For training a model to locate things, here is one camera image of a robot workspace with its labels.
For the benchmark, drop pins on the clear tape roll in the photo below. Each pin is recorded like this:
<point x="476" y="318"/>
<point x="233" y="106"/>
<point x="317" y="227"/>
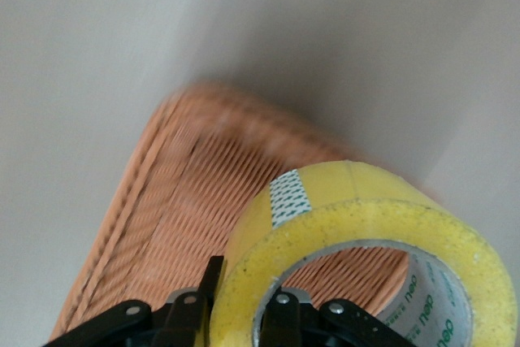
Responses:
<point x="365" y="221"/>

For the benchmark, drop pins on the large table cover cloth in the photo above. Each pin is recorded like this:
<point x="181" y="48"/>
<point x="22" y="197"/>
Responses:
<point x="81" y="38"/>

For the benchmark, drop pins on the brown wicker basket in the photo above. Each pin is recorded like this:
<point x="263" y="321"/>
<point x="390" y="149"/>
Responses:
<point x="183" y="200"/>

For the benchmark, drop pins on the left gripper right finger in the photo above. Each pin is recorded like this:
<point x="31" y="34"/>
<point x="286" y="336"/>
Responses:
<point x="284" y="318"/>

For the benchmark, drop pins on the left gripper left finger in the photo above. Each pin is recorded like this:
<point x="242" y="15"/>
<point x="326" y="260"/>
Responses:
<point x="183" y="318"/>

